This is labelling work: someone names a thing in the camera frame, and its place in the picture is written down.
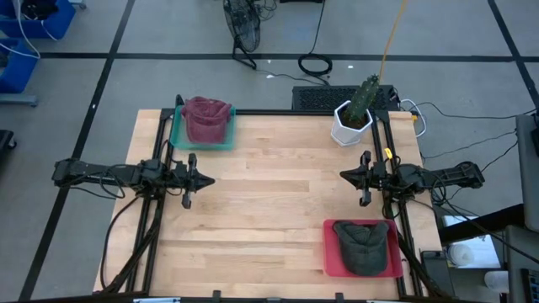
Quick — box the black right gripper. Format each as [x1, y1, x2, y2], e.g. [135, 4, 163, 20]
[339, 150, 392, 208]

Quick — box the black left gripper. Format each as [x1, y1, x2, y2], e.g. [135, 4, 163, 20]
[170, 151, 216, 210]

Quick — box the maroon baseball cap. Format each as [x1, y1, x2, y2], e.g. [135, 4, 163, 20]
[180, 96, 233, 145]

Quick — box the black baseball cap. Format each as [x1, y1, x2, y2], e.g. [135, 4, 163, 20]
[332, 221, 391, 278]

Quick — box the white hexagonal plant pot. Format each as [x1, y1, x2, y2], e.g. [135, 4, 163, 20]
[330, 99, 374, 147]

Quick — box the teal plastic tray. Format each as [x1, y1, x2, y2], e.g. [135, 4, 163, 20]
[168, 104, 237, 152]

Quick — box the green cactus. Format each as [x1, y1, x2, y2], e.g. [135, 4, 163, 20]
[344, 73, 381, 123]

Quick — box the red plastic tray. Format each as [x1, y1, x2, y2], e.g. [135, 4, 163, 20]
[322, 218, 404, 279]

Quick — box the black perforated computer case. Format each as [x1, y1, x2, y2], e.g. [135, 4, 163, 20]
[291, 85, 400, 113]

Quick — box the black flat device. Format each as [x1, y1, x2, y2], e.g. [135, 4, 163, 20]
[420, 250, 443, 274]

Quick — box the clear plastic roll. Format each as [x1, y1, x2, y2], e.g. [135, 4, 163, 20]
[446, 243, 475, 267]

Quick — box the black diagonal beam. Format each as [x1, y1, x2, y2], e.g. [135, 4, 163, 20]
[437, 204, 526, 246]

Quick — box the white paper sheet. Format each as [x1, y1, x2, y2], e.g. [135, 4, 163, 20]
[441, 214, 503, 270]

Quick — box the black floor fan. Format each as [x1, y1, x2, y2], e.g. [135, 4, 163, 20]
[221, 0, 262, 71]

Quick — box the grey desk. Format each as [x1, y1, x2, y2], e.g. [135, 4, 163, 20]
[515, 112, 539, 233]

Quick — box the white cup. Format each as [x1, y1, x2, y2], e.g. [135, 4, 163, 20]
[483, 270, 510, 292]

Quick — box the grey cabinet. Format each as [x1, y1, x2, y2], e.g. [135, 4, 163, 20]
[503, 225, 539, 303]

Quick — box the dark keyboard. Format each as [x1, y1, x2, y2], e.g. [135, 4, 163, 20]
[520, 268, 539, 303]

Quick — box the large blue bin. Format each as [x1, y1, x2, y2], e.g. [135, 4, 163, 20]
[0, 0, 77, 41]

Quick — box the small blue bin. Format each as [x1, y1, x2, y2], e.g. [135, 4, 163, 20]
[0, 38, 40, 94]

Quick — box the black item in bin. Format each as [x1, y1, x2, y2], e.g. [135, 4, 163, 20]
[19, 0, 60, 21]

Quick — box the white looped cable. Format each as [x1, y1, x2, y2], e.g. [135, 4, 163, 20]
[399, 98, 428, 139]

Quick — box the black metal table frame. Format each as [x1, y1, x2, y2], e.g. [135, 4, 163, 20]
[99, 94, 447, 302]

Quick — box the yellow hanging strap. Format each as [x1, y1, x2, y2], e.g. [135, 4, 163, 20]
[377, 0, 408, 83]

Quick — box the thick black table cable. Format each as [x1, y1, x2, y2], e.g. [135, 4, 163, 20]
[99, 195, 147, 291]

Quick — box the wavy black floor cable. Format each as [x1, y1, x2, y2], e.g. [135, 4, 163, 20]
[420, 130, 519, 161]

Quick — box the long black floor cable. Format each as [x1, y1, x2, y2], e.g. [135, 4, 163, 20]
[410, 102, 539, 121]

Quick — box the coiled black cable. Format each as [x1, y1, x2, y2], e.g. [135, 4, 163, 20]
[297, 53, 334, 78]

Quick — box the straight black floor cable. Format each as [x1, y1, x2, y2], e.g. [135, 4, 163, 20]
[309, 0, 326, 56]

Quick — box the grey base plate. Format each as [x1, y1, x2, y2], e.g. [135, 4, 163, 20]
[0, 93, 40, 107]

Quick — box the white thin cable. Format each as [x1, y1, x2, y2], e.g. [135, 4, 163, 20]
[12, 0, 58, 60]

